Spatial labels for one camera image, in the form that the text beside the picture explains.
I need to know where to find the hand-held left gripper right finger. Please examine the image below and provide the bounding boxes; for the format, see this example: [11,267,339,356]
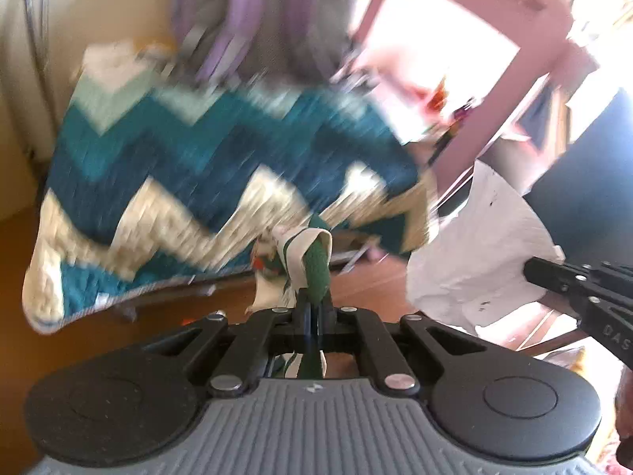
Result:
[316,291,495,397]

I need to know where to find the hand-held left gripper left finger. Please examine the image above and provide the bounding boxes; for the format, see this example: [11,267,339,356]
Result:
[141,291,313,397]

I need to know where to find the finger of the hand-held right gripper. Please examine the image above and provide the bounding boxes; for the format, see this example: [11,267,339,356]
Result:
[523,256,633,308]

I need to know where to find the green and white wrapper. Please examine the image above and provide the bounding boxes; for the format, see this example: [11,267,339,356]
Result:
[247,225,333,379]

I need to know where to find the white plastic bag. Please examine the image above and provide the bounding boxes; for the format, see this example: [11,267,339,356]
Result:
[406,161,565,337]

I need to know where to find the pink chair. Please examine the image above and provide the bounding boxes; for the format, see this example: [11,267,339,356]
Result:
[331,0,601,194]

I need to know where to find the teal and cream chevron blanket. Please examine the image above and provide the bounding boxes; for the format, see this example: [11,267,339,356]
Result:
[22,42,438,334]

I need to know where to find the purple and grey backpack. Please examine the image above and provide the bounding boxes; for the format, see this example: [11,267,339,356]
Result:
[171,0,358,91]

